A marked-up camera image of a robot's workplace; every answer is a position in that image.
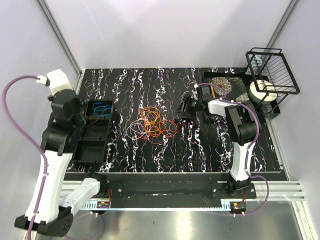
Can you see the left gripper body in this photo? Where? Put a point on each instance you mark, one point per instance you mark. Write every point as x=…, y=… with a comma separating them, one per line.
x=81, y=120

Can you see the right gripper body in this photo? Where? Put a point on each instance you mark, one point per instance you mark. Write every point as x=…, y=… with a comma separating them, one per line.
x=196, y=105

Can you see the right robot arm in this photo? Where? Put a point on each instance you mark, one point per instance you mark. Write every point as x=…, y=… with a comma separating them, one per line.
x=242, y=123

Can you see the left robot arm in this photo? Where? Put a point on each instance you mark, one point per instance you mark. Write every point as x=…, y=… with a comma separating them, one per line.
x=47, y=214

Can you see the floral patterned box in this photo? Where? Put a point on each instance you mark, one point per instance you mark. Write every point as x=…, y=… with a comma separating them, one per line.
x=233, y=86

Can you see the black three-compartment tray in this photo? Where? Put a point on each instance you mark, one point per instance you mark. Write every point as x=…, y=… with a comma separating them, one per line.
x=92, y=146

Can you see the white round bowl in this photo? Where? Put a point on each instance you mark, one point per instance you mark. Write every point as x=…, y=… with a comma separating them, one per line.
x=263, y=93

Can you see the glass cup in rack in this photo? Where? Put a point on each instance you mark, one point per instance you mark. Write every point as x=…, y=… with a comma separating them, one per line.
x=256, y=63

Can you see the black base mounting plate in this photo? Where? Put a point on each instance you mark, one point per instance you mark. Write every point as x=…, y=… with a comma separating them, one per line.
x=170, y=202

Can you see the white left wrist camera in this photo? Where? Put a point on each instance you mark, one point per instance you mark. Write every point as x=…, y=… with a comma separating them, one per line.
x=56, y=80

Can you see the black wire dish rack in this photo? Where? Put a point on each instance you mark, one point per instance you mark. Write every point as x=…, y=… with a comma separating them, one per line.
x=276, y=70

